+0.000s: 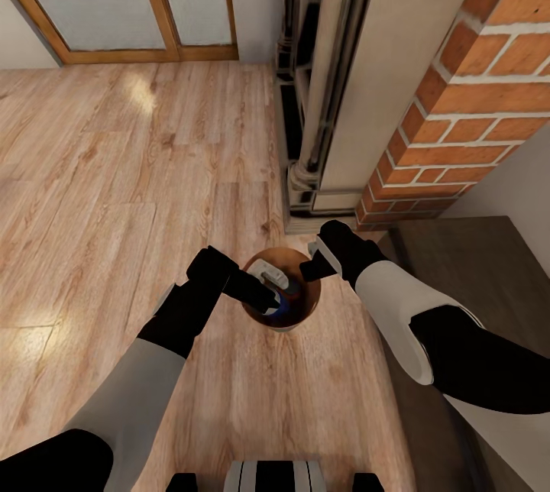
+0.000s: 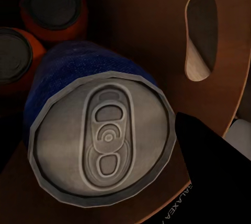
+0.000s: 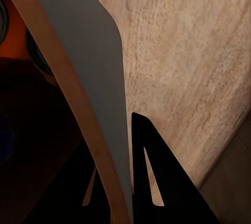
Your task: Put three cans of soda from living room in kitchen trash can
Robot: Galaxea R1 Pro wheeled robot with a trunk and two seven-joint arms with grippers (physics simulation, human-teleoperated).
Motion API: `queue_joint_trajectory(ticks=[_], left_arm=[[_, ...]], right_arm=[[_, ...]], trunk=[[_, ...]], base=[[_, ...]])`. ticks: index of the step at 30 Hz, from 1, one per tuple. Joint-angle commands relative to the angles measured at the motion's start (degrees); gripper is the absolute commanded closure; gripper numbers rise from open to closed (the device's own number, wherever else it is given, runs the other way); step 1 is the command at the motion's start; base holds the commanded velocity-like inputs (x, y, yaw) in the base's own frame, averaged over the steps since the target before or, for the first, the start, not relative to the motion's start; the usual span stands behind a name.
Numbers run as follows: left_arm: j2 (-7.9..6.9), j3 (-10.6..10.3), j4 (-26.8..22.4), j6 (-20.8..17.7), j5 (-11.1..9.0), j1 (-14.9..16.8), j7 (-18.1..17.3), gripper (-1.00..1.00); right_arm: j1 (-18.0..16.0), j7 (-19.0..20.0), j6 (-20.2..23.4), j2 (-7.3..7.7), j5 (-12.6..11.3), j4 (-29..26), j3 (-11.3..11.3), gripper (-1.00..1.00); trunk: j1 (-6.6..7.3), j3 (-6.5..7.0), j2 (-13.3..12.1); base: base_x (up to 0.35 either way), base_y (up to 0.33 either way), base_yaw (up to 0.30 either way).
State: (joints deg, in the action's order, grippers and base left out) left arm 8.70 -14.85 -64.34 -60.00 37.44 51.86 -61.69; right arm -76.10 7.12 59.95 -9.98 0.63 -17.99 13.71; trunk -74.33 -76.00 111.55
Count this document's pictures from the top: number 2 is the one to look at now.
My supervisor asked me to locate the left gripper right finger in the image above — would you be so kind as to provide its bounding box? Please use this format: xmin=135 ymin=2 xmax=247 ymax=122
xmin=175 ymin=112 xmax=251 ymax=224

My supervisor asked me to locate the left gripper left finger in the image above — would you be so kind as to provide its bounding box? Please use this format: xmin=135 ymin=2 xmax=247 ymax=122
xmin=0 ymin=112 xmax=24 ymax=173

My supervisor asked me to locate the trash can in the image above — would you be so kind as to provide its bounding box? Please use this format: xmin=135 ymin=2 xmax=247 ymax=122
xmin=0 ymin=0 xmax=251 ymax=224

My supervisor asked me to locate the can of soda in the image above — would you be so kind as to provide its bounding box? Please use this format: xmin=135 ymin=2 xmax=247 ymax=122
xmin=22 ymin=39 xmax=177 ymax=208
xmin=20 ymin=0 xmax=88 ymax=51
xmin=0 ymin=27 xmax=46 ymax=101

